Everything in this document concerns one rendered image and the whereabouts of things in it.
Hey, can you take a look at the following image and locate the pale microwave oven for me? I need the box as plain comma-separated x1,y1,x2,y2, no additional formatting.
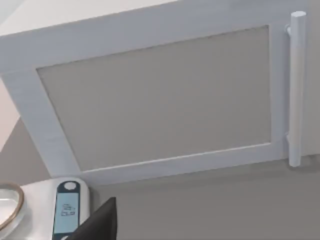
0,0,320,186

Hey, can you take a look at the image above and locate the pale microwave door handle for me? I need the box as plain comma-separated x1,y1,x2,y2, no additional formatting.
283,10,307,168

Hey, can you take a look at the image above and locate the pale microwave door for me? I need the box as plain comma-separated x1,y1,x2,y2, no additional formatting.
0,8,305,186

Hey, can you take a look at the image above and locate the white bowl with brown rim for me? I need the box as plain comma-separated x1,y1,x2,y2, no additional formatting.
0,181,27,232

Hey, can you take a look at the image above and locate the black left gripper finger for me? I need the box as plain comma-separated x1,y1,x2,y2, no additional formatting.
70,196,118,240

